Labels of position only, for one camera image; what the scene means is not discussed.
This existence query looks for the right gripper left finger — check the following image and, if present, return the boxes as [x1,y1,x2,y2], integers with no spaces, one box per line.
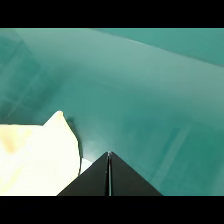
[57,151,110,197]

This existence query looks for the cream T-shirt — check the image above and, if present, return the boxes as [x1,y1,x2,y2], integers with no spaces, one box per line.
[0,110,93,197]

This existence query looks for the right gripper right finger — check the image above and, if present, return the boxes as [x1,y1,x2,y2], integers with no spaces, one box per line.
[108,151,164,197]

